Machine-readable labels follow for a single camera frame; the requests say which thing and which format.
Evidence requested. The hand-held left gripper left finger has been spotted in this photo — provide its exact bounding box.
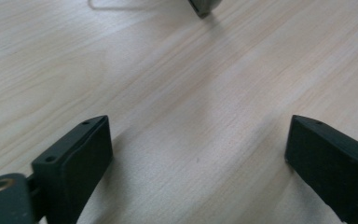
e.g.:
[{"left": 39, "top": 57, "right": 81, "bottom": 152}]
[{"left": 32, "top": 115, "right": 114, "bottom": 224}]

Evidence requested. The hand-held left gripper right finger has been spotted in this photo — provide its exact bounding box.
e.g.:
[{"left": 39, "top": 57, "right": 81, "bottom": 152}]
[{"left": 284, "top": 114, "right": 358, "bottom": 224}]

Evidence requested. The black lacquer floral plate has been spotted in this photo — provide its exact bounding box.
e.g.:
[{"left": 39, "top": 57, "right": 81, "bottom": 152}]
[{"left": 187, "top": 0, "right": 223, "bottom": 19}]

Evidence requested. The metal wire clip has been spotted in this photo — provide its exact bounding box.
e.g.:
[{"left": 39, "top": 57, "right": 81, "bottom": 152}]
[{"left": 88, "top": 0, "right": 159, "bottom": 11}]

